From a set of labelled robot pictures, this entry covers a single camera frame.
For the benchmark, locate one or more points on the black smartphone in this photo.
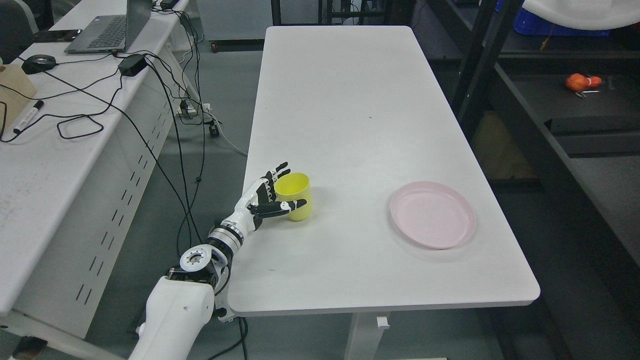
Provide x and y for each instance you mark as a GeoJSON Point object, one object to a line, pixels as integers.
{"type": "Point", "coordinates": [56, 36]}

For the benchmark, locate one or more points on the yellow plastic cup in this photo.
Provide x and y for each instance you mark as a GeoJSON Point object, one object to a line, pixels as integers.
{"type": "Point", "coordinates": [296, 186]}

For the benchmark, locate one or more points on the pink plastic plate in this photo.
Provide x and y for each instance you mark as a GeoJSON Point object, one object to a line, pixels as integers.
{"type": "Point", "coordinates": [432, 215]}

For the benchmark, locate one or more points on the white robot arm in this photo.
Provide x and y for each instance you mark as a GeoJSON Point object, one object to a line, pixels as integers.
{"type": "Point", "coordinates": [181, 303]}

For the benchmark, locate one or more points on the white work table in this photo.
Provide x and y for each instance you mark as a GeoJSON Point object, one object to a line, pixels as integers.
{"type": "Point", "coordinates": [359, 110]}

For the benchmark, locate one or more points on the black round puck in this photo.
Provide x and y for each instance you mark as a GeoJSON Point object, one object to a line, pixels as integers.
{"type": "Point", "coordinates": [38, 63]}

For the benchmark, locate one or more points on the grey laptop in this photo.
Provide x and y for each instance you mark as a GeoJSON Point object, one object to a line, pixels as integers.
{"type": "Point", "coordinates": [113, 33]}

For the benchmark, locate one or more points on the orange toy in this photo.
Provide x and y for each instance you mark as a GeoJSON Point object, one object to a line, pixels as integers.
{"type": "Point", "coordinates": [577, 82]}

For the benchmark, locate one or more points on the black marker pen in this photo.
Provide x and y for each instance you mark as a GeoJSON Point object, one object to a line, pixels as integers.
{"type": "Point", "coordinates": [28, 118]}

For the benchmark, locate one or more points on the black power adapter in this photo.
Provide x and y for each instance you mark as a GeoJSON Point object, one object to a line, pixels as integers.
{"type": "Point", "coordinates": [132, 65]}

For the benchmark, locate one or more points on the white power strip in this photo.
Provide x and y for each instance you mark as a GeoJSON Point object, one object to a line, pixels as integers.
{"type": "Point", "coordinates": [190, 110]}

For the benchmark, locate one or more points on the white side desk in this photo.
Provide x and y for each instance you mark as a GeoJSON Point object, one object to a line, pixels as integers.
{"type": "Point", "coordinates": [72, 182]}

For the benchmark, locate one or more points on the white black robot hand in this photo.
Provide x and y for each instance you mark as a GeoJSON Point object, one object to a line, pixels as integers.
{"type": "Point", "coordinates": [258, 202]}

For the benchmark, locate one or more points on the black metal shelf rack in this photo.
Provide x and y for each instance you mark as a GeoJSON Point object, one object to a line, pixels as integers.
{"type": "Point", "coordinates": [583, 145]}

